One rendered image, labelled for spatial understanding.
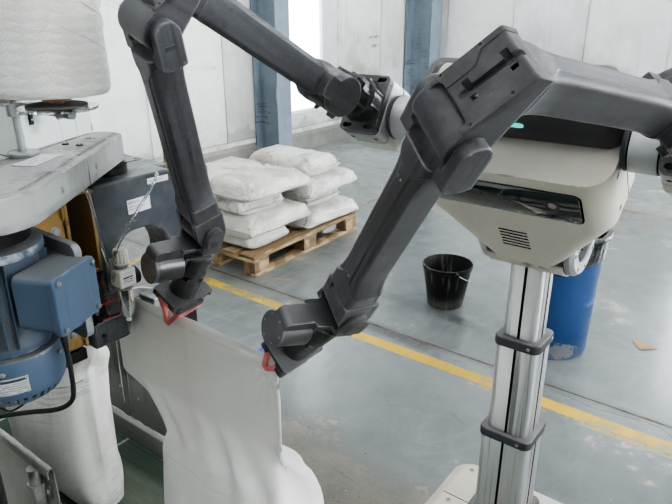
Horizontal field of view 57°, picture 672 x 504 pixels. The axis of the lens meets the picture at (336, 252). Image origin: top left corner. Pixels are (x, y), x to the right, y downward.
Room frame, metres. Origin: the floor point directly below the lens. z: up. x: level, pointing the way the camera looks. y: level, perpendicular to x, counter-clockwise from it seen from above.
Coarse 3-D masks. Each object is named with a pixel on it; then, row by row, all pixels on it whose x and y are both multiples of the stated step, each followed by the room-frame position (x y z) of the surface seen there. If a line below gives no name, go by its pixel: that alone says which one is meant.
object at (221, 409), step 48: (144, 336) 1.18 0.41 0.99; (192, 336) 1.08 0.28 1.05; (144, 384) 1.19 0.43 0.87; (192, 384) 1.09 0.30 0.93; (240, 384) 1.00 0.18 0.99; (192, 432) 1.05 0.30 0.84; (240, 432) 1.00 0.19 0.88; (192, 480) 1.01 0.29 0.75; (240, 480) 0.93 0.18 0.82; (288, 480) 0.94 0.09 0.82
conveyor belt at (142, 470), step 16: (128, 448) 1.57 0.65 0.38; (128, 464) 1.50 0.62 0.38; (144, 464) 1.50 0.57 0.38; (160, 464) 1.50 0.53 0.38; (128, 480) 1.43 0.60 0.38; (144, 480) 1.43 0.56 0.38; (160, 480) 1.43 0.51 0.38; (64, 496) 1.37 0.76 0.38; (128, 496) 1.37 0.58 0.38; (144, 496) 1.37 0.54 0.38; (160, 496) 1.37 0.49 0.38
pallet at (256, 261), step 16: (320, 224) 4.42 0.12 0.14; (336, 224) 4.66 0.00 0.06; (352, 224) 4.68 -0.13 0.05; (288, 240) 4.08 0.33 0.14; (304, 240) 4.18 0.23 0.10; (320, 240) 4.40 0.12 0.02; (224, 256) 4.00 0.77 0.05; (240, 256) 3.82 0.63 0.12; (256, 256) 3.78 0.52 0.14; (288, 256) 4.08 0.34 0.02; (256, 272) 3.76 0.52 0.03
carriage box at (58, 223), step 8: (64, 208) 1.08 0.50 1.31; (56, 216) 1.08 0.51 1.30; (64, 216) 1.08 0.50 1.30; (40, 224) 1.05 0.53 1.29; (48, 224) 1.06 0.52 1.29; (56, 224) 1.07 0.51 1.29; (64, 224) 1.09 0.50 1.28; (56, 232) 1.07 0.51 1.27; (64, 232) 1.08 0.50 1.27; (72, 336) 1.06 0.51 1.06; (80, 336) 1.08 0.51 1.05; (72, 344) 1.07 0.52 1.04; (80, 344) 1.08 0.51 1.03; (88, 344) 1.09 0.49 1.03
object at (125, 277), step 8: (120, 248) 1.12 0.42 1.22; (120, 256) 1.11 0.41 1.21; (120, 264) 1.11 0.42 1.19; (120, 272) 1.10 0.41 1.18; (128, 272) 1.11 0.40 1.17; (120, 280) 1.10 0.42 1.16; (128, 280) 1.11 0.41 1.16; (112, 288) 1.13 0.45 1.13; (120, 288) 1.10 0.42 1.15; (128, 288) 1.11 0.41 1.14; (128, 320) 1.12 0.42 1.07
